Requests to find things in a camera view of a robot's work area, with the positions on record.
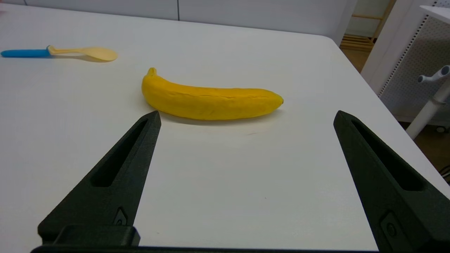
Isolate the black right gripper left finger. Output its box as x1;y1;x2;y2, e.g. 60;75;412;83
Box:
37;111;162;247

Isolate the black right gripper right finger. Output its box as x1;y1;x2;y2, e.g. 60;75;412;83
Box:
333;110;450;251

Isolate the white metal stand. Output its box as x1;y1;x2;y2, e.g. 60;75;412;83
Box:
406;5;450;140

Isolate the white perforated panel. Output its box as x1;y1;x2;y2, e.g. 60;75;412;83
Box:
360;0;450;124

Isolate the yellow banana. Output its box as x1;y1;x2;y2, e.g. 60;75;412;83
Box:
142;67;284;121

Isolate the wooden shelf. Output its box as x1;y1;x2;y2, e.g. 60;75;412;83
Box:
339;12;391;53

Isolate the white desk crank handle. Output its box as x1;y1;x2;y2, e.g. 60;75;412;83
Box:
418;65;450;84

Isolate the blue-handled yellow spoon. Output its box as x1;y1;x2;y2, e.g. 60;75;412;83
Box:
1;45;118;62

